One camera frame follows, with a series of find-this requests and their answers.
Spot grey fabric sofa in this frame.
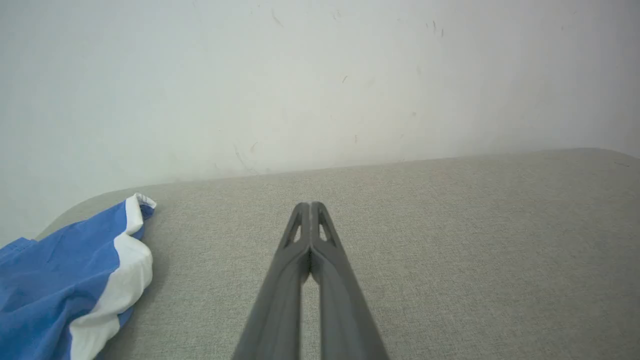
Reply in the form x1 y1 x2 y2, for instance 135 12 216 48
35 147 640 360

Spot blue shorts with white stripes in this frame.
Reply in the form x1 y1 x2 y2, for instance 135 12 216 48
0 193 157 360

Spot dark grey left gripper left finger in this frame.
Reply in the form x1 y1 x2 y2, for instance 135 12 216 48
232 202 312 360

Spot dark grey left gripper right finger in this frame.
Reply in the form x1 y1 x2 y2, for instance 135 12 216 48
309 202 390 360

